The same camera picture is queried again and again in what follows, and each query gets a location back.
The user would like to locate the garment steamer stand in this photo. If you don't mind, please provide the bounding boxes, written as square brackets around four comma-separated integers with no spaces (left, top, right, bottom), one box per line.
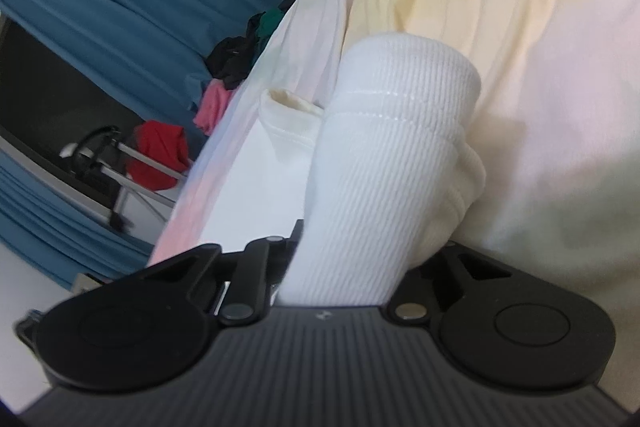
[59,126,188,230]

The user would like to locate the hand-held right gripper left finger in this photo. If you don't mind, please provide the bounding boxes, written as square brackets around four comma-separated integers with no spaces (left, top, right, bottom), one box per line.
[145,221,305,327]

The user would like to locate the white hoodie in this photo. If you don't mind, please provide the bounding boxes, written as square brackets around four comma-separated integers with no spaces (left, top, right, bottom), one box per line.
[199,32,488,309]

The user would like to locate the pink garment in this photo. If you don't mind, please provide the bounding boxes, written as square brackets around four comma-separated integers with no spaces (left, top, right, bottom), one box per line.
[193,79,237,138]

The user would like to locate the red garment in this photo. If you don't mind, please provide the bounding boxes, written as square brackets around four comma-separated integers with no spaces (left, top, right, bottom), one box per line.
[126,120,193,192]

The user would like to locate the pastel bed sheet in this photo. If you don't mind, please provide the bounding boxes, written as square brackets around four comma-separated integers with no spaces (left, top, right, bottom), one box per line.
[146,0,640,348]

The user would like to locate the green garment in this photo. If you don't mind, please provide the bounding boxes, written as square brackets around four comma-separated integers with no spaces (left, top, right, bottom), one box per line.
[247,7,287,58]

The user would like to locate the dark window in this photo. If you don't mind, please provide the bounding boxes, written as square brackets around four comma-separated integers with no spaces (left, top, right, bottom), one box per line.
[0,18,206,192]

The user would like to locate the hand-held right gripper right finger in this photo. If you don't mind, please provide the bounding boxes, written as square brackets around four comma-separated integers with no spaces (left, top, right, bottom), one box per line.
[389,241,512,322]

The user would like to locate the black garment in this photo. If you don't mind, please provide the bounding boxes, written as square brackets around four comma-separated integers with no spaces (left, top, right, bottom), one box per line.
[206,36,261,90]

